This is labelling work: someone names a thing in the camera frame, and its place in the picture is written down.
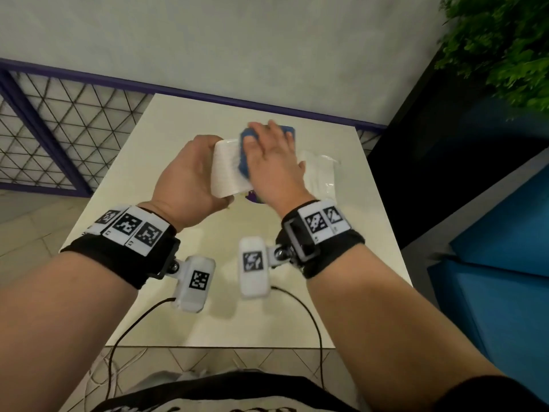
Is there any person's left hand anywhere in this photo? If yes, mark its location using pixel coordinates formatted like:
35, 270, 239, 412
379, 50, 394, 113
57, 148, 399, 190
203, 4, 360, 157
138, 135, 235, 233

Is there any person's right hand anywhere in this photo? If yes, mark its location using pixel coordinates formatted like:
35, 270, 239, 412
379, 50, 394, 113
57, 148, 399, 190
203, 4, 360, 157
243, 119, 317, 219

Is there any blue sponge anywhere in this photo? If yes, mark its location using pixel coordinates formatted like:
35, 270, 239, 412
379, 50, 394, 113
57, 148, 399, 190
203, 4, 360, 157
238, 123, 297, 179

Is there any white rectangular plate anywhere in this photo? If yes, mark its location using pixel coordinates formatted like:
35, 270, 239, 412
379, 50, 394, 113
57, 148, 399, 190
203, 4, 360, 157
210, 138, 254, 199

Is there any person's right forearm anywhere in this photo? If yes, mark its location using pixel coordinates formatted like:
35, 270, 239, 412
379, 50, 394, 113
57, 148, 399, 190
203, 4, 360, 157
305, 243, 509, 412

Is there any person's left forearm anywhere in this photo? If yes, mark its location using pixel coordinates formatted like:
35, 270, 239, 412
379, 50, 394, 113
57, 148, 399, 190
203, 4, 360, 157
0, 251, 139, 412

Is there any clear plastic container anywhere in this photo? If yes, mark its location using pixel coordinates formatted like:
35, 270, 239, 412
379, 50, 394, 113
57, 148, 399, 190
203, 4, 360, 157
298, 149, 342, 201

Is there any white left marker plate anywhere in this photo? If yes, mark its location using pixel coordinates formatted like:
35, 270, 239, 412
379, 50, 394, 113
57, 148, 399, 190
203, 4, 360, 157
87, 204, 172, 257

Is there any white marker plate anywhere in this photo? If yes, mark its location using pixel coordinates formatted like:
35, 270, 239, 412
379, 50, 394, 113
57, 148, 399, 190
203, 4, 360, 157
87, 204, 172, 257
297, 200, 352, 244

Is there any white right marker plate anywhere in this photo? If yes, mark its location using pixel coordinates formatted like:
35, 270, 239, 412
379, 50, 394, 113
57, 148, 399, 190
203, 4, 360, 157
297, 200, 352, 244

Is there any person's black shirt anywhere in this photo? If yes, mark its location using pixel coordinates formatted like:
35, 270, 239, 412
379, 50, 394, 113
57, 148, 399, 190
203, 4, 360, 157
91, 372, 360, 412

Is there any purple mesh railing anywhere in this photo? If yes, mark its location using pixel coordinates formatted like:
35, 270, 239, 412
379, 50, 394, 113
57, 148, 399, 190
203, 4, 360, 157
0, 58, 387, 198

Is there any blue seat cushion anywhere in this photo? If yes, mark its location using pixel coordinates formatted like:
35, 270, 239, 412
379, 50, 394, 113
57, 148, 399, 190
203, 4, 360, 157
449, 164, 549, 278
428, 258, 549, 401

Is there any green plant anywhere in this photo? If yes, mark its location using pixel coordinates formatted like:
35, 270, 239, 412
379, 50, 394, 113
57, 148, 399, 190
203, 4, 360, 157
434, 0, 549, 115

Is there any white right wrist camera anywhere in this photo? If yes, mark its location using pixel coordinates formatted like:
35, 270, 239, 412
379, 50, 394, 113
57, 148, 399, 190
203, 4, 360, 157
238, 236, 272, 300

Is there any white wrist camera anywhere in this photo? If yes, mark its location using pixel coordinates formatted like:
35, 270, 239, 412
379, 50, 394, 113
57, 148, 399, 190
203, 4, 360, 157
238, 236, 272, 300
171, 255, 217, 314

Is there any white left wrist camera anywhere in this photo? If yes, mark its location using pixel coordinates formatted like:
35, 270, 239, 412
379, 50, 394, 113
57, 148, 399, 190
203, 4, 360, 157
171, 255, 217, 314

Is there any black left wrist strap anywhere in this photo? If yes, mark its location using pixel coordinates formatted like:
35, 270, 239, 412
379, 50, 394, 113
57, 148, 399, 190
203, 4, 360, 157
60, 206, 182, 290

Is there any black wrist strap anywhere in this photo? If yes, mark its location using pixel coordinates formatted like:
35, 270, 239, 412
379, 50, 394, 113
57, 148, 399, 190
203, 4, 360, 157
60, 206, 182, 290
275, 201, 366, 280

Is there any black right wrist strap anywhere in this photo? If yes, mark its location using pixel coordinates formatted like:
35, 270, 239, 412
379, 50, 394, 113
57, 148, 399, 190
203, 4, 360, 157
275, 201, 366, 280

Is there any black right camera cable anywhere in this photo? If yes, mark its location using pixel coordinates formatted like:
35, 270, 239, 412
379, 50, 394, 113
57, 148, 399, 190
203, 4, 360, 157
270, 286, 326, 390

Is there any black camera cable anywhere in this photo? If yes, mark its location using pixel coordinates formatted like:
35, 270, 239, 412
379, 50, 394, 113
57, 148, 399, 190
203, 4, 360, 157
105, 297, 177, 402
270, 286, 326, 390

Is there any black left camera cable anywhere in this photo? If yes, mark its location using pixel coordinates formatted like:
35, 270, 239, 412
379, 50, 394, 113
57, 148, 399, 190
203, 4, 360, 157
105, 297, 177, 402

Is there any black planter wall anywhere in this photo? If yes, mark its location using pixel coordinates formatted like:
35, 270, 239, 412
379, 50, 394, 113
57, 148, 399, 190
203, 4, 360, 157
367, 50, 549, 250

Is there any white cable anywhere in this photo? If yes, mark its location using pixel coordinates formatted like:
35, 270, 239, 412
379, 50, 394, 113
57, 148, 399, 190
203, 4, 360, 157
83, 347, 148, 400

